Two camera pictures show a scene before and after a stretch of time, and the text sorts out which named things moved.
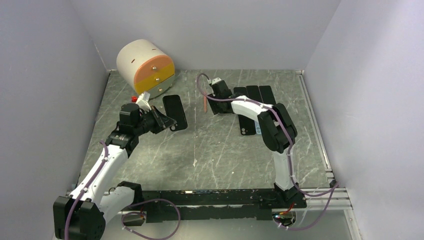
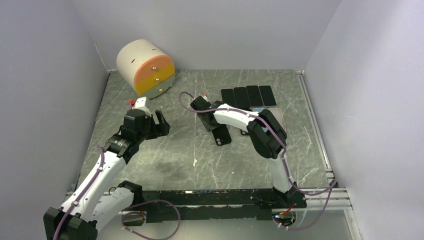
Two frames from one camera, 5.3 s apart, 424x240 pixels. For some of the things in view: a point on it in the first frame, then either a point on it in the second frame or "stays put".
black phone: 240,91 stays put
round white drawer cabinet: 145,66 stays put
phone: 267,94 stays put
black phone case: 174,108 -> 221,135
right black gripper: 215,109 -> 208,128
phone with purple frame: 253,93 stays put
